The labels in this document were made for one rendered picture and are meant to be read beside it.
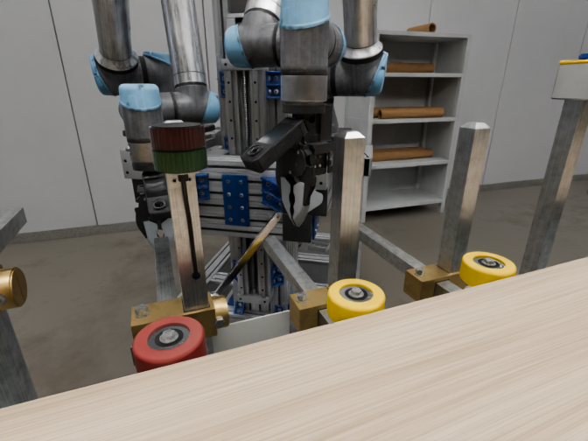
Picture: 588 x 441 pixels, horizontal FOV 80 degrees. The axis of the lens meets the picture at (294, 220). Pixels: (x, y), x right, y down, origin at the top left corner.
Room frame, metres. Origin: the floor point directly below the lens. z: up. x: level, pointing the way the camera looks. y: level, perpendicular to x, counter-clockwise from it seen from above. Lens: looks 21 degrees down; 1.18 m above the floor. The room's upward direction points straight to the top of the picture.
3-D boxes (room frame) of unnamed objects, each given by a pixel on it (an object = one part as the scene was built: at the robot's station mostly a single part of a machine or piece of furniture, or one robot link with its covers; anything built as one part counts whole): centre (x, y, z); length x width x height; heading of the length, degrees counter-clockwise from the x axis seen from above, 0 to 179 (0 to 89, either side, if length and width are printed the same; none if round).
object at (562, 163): (0.73, -0.56, 0.92); 0.05 x 0.05 x 0.45; 21
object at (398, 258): (0.70, -0.25, 0.80); 0.44 x 0.03 x 0.04; 21
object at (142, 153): (0.74, 0.31, 1.05); 0.08 x 0.08 x 0.05
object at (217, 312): (0.44, 0.17, 0.84); 0.14 x 0.06 x 0.05; 111
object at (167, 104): (0.84, 0.34, 1.12); 0.11 x 0.11 x 0.08; 28
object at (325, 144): (0.61, -0.02, 1.09); 0.09 x 0.08 x 0.12; 131
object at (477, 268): (0.52, -0.32, 0.85); 0.08 x 0.08 x 0.11
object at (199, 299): (0.45, 0.15, 0.90); 0.04 x 0.04 x 0.48; 21
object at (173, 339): (0.33, 0.15, 0.85); 0.08 x 0.08 x 0.11
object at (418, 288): (0.63, -0.30, 0.81); 0.14 x 0.06 x 0.05; 111
